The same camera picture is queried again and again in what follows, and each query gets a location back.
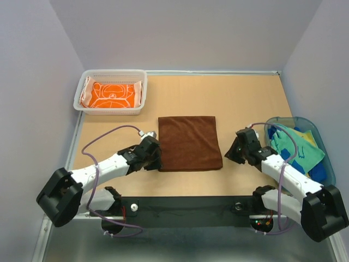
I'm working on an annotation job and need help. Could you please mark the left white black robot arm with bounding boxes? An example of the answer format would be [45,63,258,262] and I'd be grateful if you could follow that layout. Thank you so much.
[36,132,161,227]

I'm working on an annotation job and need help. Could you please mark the teal patterned towel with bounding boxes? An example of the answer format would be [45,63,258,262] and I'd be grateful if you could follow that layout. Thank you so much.
[269,124,326,174]

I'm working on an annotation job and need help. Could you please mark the white perforated plastic basket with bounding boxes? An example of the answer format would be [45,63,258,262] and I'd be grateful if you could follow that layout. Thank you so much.
[73,69,148,115]

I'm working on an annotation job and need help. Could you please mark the teal plastic tub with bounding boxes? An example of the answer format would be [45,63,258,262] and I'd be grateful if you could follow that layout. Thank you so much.
[264,117,336,186]

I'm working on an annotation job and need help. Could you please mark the blue towel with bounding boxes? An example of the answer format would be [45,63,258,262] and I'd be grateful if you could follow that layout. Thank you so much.
[267,125,328,183]

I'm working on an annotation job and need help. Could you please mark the orange Doraemon towel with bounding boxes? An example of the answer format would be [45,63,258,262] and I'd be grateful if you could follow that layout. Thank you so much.
[79,76,143,109]

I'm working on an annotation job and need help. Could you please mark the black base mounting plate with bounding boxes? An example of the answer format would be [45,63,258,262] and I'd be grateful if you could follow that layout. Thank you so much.
[89,195,284,235]

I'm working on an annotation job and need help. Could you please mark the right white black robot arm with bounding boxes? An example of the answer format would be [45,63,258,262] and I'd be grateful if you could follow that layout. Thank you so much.
[225,127,348,242]

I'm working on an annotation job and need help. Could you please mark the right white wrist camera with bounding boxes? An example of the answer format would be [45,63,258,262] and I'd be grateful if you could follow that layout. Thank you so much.
[247,124,260,140]

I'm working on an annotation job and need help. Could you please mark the yellow towel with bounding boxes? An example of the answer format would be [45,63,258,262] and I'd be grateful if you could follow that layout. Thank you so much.
[294,130,318,147]

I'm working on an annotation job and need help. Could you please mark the aluminium frame rail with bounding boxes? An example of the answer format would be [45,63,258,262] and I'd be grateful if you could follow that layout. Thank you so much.
[32,111,341,262]

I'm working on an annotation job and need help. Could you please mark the brown towel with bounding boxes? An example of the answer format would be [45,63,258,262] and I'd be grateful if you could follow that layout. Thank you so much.
[158,116,223,172]

